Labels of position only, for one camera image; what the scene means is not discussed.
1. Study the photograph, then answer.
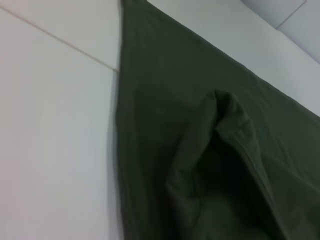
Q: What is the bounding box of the dark green shirt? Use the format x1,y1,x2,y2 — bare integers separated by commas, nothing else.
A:
116,0,320,240

